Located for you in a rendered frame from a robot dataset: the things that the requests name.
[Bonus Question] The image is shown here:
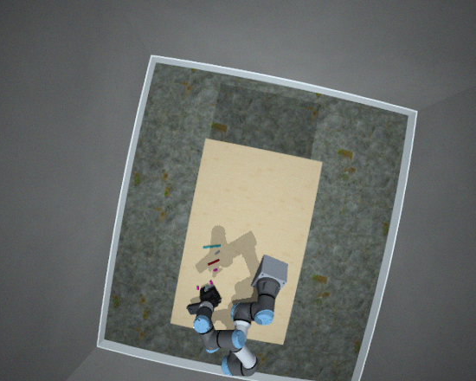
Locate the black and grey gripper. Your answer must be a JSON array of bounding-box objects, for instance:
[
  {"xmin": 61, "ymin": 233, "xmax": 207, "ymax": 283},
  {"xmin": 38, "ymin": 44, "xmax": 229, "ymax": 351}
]
[{"xmin": 198, "ymin": 284, "xmax": 222, "ymax": 312}]

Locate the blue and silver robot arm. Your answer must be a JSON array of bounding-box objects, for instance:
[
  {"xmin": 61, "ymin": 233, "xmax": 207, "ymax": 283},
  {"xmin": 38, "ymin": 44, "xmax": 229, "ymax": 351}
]
[{"xmin": 186, "ymin": 277, "xmax": 280, "ymax": 377}]

